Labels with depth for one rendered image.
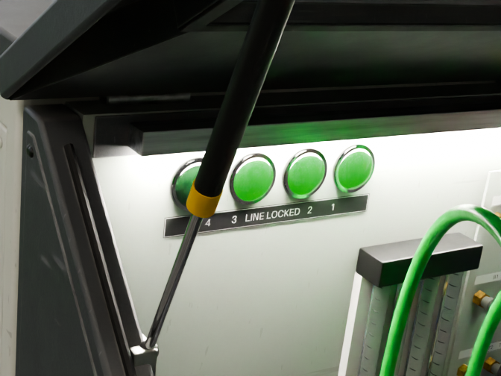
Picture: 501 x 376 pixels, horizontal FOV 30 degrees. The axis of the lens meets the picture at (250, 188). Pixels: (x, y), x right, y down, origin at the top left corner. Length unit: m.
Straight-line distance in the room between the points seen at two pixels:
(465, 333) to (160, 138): 0.53
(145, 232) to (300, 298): 0.21
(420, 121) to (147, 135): 0.30
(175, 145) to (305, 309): 0.28
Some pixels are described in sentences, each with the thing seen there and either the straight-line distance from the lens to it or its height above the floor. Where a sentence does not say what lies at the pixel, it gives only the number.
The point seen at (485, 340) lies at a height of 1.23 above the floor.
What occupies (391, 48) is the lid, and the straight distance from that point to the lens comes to 0.80.
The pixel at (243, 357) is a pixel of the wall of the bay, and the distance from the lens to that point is 0.96.
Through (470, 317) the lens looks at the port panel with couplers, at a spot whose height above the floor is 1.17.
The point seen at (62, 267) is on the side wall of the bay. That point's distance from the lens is 0.73.
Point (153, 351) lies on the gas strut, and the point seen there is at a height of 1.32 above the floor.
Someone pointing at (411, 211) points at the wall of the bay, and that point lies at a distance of 1.02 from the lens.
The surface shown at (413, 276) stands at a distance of 0.90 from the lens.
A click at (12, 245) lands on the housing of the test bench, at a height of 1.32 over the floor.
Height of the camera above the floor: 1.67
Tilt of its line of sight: 20 degrees down
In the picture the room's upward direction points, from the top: 7 degrees clockwise
